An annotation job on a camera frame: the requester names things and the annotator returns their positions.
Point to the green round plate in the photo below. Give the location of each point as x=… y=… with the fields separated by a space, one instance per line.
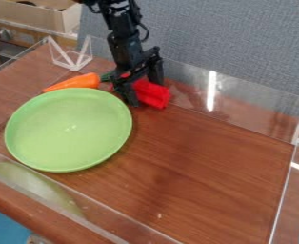
x=67 y=130

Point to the orange toy carrot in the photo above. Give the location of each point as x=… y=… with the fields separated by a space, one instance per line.
x=87 y=80

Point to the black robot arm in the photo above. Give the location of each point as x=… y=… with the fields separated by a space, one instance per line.
x=121 y=16

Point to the red rectangular block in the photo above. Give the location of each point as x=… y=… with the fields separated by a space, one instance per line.
x=150 y=94

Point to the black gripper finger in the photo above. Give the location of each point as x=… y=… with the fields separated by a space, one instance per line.
x=155 y=72
x=129 y=95

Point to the wooden shelf unit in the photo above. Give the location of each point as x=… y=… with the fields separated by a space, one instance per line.
x=18 y=38

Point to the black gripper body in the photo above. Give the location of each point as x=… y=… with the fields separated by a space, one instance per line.
x=130 y=58

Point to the clear acrylic enclosure wall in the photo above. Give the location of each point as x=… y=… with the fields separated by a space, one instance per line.
x=205 y=174

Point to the cardboard box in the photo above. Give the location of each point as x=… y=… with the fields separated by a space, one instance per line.
x=54 y=15

